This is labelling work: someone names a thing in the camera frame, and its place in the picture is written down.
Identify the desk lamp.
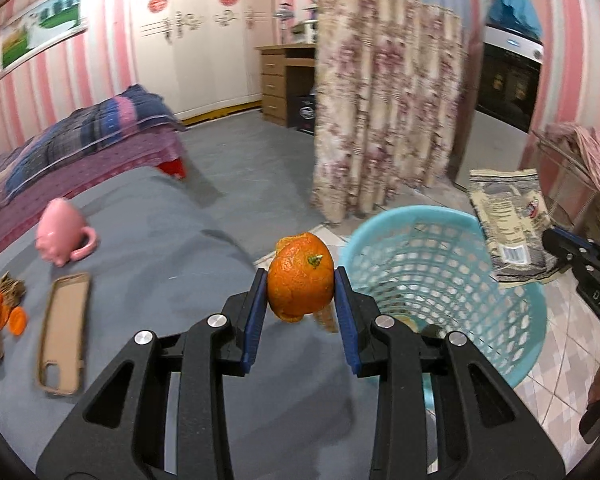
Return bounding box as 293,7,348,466
275,2,296,46

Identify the orange bottle cap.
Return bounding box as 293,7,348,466
6,307,29,336

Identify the framed wedding photo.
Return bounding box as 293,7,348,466
0,0,91,81

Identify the grey-blue tablecloth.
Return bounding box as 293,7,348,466
0,165,381,480

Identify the white printer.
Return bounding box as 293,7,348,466
292,17,317,43

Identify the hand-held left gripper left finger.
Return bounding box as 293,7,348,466
36,267,268,480

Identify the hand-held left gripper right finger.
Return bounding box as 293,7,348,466
332,266,566,480

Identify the cyan plastic mesh basket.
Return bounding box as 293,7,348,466
341,205,548,411

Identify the bed with purple skirt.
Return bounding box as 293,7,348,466
0,85,188,266

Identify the pink pig mug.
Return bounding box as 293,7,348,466
36,198,98,267

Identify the pink cloth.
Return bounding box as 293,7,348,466
545,120,600,196

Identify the white wardrobe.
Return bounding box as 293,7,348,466
125,0,281,118

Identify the tangerine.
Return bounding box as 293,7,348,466
267,232,337,323

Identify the crumpled brown paper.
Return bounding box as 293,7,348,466
0,272,28,306

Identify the patchwork quilt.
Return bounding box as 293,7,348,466
0,85,188,221

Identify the black box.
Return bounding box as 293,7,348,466
286,92,316,136

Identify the wooden desk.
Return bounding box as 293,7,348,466
255,42,317,128

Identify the blue and floral curtain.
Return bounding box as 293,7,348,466
310,0,466,226

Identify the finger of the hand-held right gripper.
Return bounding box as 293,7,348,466
541,227,600,281

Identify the printed snack packet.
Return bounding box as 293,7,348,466
468,167,561,289

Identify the blue cloth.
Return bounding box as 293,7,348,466
487,0,543,41

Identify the beige phone case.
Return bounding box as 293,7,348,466
35,272,92,397

